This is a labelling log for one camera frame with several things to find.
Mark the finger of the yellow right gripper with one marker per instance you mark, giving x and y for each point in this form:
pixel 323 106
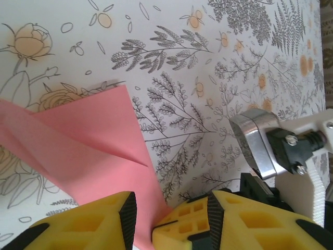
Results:
pixel 182 234

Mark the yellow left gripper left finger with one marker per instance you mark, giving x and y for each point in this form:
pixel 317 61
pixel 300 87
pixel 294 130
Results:
pixel 78 229

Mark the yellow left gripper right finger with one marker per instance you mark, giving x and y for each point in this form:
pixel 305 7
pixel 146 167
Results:
pixel 260 229

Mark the pink paper sheet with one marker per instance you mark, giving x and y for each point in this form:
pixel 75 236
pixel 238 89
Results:
pixel 91 143

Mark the floral patterned table cover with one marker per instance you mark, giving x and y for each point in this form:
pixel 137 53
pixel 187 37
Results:
pixel 182 78

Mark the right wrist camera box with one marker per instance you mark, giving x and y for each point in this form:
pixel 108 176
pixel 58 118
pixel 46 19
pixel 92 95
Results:
pixel 252 140

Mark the white right camera bracket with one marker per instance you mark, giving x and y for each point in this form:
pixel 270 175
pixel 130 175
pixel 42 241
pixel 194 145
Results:
pixel 312 122

